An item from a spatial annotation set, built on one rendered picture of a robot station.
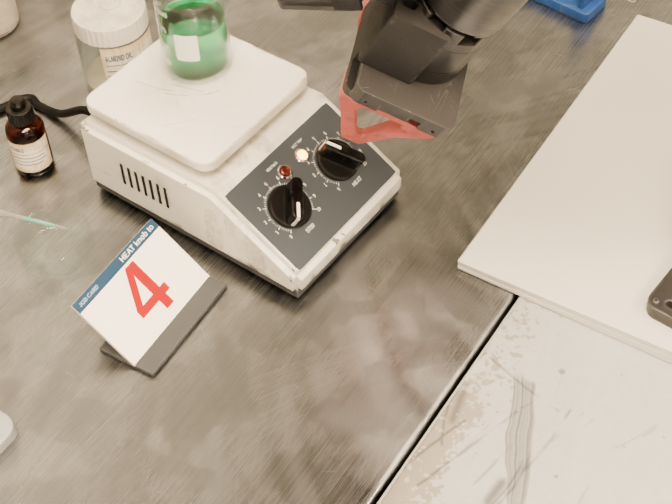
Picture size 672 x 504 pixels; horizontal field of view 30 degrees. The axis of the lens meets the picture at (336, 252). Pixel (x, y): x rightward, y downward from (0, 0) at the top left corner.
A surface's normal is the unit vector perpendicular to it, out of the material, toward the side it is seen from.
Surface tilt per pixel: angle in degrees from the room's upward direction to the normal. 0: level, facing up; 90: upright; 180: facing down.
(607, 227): 2
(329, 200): 30
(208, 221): 90
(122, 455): 0
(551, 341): 0
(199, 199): 90
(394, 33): 102
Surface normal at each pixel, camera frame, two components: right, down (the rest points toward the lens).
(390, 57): -0.22, 0.85
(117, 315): 0.54, -0.27
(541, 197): -0.07, -0.65
